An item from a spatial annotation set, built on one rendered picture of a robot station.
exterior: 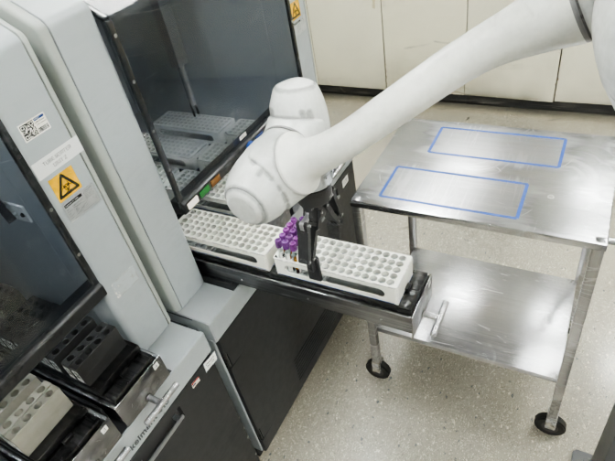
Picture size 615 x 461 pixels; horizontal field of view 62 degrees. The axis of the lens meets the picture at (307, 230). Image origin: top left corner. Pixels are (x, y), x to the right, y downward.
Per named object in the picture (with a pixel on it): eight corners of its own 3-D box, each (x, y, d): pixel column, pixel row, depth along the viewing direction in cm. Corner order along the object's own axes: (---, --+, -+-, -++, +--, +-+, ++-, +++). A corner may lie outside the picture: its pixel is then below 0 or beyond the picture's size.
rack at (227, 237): (174, 249, 134) (167, 230, 130) (197, 225, 140) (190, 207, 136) (270, 274, 121) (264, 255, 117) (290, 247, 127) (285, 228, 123)
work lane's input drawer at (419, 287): (168, 269, 139) (156, 244, 133) (198, 236, 148) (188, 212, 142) (433, 347, 106) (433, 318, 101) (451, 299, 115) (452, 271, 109)
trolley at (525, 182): (365, 376, 188) (339, 198, 136) (406, 288, 218) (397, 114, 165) (566, 443, 159) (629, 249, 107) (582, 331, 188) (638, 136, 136)
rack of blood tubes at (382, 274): (276, 276, 120) (272, 257, 116) (296, 249, 126) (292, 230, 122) (398, 309, 107) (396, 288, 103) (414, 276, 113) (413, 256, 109)
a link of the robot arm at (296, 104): (292, 141, 104) (264, 178, 95) (277, 68, 94) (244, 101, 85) (342, 144, 100) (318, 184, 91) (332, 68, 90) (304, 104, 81)
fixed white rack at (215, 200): (169, 205, 150) (162, 187, 146) (190, 185, 156) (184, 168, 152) (253, 223, 137) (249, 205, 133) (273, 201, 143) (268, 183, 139)
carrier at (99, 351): (121, 340, 110) (109, 323, 106) (127, 343, 109) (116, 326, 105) (81, 385, 103) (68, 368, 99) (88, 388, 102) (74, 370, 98)
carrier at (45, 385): (59, 396, 102) (45, 379, 98) (67, 400, 101) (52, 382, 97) (12, 448, 94) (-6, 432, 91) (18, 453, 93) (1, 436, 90)
